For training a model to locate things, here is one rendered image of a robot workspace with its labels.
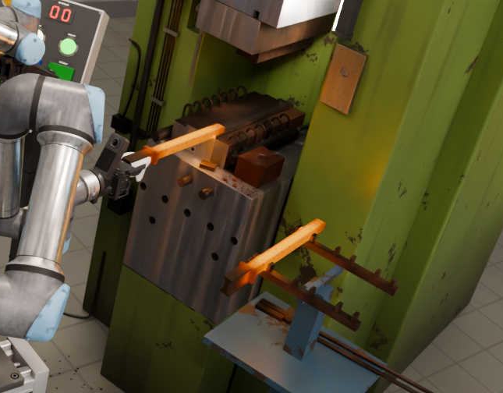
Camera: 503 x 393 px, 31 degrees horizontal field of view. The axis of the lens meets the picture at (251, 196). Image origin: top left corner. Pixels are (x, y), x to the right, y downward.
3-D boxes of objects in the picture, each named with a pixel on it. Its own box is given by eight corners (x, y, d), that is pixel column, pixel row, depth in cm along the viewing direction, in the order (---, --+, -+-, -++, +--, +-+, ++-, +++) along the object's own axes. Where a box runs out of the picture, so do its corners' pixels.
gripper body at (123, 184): (108, 181, 231) (76, 194, 222) (114, 152, 227) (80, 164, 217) (131, 194, 228) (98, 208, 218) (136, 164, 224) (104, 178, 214)
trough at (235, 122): (214, 140, 253) (216, 136, 253) (200, 132, 256) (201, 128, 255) (292, 108, 286) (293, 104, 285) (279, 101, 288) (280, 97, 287)
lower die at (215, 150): (222, 169, 255) (229, 143, 251) (169, 139, 263) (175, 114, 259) (299, 134, 287) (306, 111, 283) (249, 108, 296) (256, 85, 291)
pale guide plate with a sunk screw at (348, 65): (346, 115, 241) (366, 56, 232) (319, 100, 244) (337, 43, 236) (350, 113, 242) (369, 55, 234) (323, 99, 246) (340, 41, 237)
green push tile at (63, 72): (66, 93, 258) (74, 68, 258) (42, 86, 258) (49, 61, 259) (68, 94, 260) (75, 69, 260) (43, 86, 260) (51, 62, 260)
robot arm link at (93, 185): (68, 168, 214) (93, 183, 211) (81, 163, 218) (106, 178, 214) (64, 195, 218) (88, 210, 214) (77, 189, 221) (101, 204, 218)
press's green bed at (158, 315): (184, 437, 289) (216, 325, 266) (99, 374, 304) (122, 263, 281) (278, 362, 332) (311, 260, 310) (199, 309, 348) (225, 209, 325)
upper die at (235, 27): (252, 55, 238) (260, 21, 233) (194, 26, 246) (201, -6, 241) (330, 31, 270) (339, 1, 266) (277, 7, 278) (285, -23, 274)
